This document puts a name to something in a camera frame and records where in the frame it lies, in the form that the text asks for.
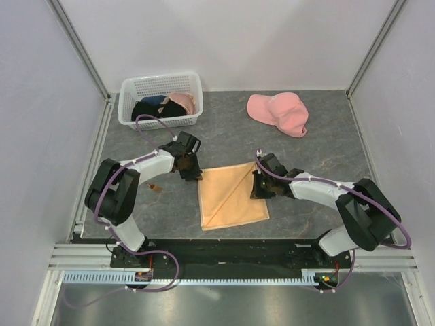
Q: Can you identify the white slotted cable duct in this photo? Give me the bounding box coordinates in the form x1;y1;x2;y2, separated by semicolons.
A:
63;270;328;286

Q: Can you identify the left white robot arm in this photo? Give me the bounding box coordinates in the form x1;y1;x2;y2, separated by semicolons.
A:
84;131;202;267

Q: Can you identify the orange handled fork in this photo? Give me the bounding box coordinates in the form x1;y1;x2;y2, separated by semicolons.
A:
147;183;162;193

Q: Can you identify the pink baseball cap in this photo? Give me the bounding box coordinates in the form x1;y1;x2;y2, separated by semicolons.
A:
247;92;309;138

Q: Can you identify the right aluminium frame post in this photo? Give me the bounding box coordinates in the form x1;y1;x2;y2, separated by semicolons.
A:
345;0;408;99

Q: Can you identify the light pink cap in basket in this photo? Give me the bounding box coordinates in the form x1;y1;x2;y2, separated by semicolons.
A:
168;92;196;115

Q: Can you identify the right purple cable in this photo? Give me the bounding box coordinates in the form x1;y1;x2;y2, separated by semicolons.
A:
254;149;412;295

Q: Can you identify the aluminium front rail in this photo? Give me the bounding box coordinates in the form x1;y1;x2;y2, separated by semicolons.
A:
48;244;418;272

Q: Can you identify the peach cloth napkin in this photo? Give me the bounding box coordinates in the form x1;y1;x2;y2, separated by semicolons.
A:
198;162;269;231

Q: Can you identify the blue cap in basket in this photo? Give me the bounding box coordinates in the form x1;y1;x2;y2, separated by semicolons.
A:
141;95;166;105

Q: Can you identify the black cap in basket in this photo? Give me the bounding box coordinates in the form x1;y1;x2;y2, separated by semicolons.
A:
131;101;188;121

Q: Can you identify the aluminium frame post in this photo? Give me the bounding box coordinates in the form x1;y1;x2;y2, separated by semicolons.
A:
47;0;111;102
345;0;408;99

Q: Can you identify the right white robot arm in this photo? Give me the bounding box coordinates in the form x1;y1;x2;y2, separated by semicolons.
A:
251;150;403;268

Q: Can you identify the left aluminium frame post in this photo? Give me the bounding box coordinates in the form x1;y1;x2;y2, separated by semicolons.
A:
47;0;111;102

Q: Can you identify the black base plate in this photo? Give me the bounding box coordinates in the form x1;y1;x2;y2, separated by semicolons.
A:
110;239;351;278

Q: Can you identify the white plastic basket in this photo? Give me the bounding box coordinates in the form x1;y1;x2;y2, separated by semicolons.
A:
118;72;203;131

